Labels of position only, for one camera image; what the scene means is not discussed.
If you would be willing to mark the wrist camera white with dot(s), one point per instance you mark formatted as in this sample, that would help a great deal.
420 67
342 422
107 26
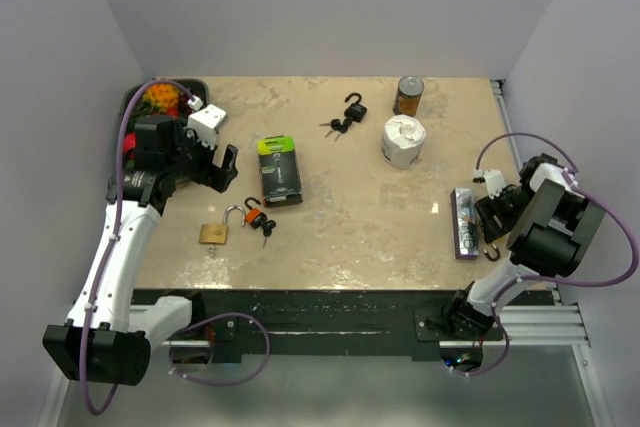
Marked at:
206 123
493 179

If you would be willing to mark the purple toothpaste box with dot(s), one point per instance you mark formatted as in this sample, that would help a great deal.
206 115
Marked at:
465 229

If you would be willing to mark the white toilet paper roll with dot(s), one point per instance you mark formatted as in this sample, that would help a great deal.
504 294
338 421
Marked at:
402 140

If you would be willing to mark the black padlock with keys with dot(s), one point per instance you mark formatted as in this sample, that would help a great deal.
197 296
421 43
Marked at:
355 112

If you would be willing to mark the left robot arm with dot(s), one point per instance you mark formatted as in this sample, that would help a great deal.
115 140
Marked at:
101 339

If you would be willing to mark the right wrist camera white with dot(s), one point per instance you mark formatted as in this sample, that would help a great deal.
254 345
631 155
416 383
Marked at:
493 179

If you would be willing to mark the fruit tray dark green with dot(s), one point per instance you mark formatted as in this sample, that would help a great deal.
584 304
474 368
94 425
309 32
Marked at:
165 97

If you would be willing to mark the yellow padlock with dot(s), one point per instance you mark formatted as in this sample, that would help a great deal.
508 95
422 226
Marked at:
491 252

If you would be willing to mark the tin can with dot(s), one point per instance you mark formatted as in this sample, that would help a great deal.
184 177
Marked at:
408 96

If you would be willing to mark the brass padlock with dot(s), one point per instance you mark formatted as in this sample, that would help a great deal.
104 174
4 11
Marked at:
213 235

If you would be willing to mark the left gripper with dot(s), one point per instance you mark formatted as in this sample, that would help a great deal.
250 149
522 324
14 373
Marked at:
218 177

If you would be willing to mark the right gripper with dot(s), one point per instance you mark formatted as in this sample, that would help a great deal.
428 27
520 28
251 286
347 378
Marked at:
487 209

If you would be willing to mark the orange padlock with keys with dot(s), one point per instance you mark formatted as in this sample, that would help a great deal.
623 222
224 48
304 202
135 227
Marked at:
258 219

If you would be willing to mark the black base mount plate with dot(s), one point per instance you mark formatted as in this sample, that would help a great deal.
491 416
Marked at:
375 323

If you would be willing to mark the razor box green black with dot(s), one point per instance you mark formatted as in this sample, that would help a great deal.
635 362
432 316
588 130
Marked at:
279 171

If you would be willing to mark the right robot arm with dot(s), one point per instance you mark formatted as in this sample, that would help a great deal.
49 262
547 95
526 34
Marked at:
548 228

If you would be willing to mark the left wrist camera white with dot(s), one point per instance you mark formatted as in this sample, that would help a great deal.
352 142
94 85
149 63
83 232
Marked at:
206 123

